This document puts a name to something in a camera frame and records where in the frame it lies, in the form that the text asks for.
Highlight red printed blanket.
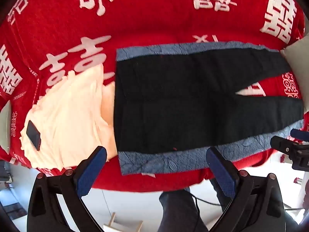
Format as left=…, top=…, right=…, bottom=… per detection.
left=0, top=0, right=306, bottom=192

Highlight black cable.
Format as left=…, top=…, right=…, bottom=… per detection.
left=189, top=187, right=224, bottom=223

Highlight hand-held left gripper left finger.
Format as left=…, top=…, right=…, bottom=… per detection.
left=27, top=146, right=107, bottom=232

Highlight white cushion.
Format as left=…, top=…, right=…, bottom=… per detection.
left=0, top=101, right=12, bottom=153

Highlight wooden frame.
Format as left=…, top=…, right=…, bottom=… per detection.
left=107, top=212, right=116, bottom=230

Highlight cream cloth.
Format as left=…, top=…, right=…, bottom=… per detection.
left=20, top=66, right=119, bottom=170

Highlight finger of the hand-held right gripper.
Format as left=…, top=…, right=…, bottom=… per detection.
left=290, top=129, right=309, bottom=141
left=270, top=136, right=294, bottom=154

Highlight beige pillow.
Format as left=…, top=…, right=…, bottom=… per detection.
left=280, top=36, right=309, bottom=78

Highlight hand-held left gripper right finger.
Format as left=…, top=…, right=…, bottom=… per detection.
left=206, top=147, right=286, bottom=232

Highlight black smartphone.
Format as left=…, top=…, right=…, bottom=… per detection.
left=26, top=120, right=42, bottom=151

